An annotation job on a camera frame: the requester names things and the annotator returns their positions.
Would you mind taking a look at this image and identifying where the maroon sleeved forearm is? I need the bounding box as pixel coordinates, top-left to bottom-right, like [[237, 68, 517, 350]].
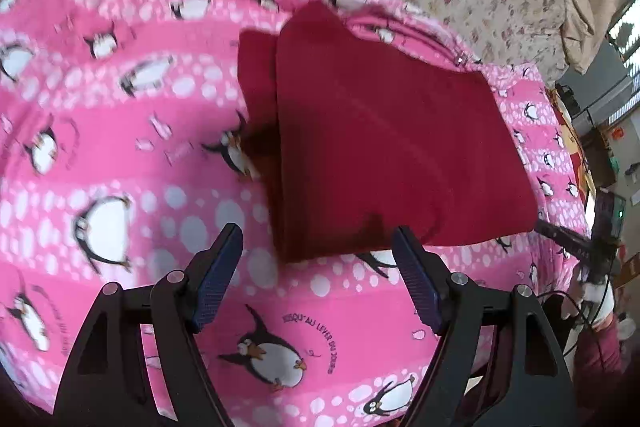
[[573, 313, 623, 411]]

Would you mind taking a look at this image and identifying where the window with bars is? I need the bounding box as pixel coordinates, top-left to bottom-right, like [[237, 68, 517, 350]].
[[608, 0, 640, 78]]

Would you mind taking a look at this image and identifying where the dark red garment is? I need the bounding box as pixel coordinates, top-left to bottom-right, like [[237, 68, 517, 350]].
[[238, 2, 537, 262]]

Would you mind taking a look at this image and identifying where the black camera box green light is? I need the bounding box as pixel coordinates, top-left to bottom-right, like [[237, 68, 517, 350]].
[[591, 188, 626, 257]]

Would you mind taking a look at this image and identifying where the black cable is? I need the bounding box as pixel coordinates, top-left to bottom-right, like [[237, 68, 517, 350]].
[[537, 256, 618, 358]]

